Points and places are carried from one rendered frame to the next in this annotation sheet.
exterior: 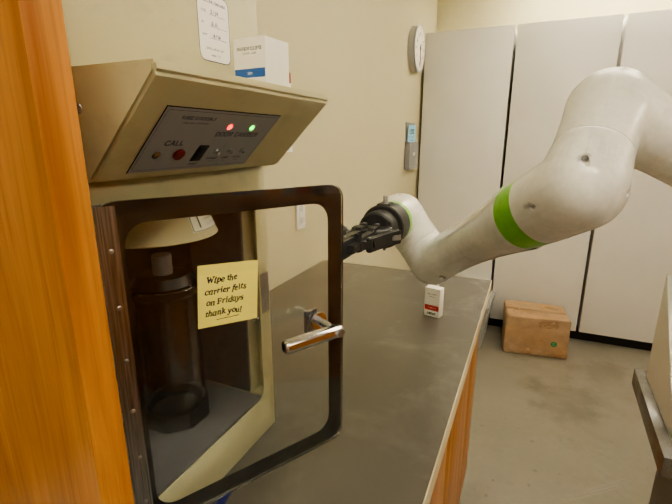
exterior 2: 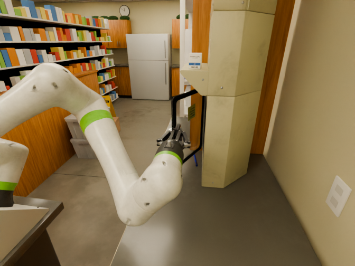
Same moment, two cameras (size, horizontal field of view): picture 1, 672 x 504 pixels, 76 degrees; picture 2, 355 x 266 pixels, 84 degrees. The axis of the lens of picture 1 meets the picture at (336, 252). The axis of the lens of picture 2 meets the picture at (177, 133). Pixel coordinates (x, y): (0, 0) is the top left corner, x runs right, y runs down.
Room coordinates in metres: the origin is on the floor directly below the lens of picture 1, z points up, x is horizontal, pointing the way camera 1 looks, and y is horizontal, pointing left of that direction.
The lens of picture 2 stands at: (1.42, -0.24, 1.61)
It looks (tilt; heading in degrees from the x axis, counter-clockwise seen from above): 25 degrees down; 163
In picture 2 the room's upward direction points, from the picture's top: straight up
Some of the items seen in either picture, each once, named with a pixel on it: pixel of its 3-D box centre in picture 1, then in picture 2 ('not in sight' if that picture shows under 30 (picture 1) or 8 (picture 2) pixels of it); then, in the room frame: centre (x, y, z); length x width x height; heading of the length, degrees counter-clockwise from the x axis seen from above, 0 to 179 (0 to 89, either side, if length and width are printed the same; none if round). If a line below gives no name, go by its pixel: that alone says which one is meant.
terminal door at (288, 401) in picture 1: (248, 347); (188, 127); (0.50, 0.11, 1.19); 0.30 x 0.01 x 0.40; 128
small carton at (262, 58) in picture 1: (262, 66); (195, 60); (0.60, 0.10, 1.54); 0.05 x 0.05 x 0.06; 61
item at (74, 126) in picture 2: not in sight; (91, 122); (-1.65, -0.67, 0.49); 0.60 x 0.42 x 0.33; 156
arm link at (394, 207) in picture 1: (385, 223); (169, 157); (0.90, -0.11, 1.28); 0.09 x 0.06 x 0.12; 66
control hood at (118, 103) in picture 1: (227, 129); (195, 76); (0.53, 0.13, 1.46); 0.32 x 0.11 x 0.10; 156
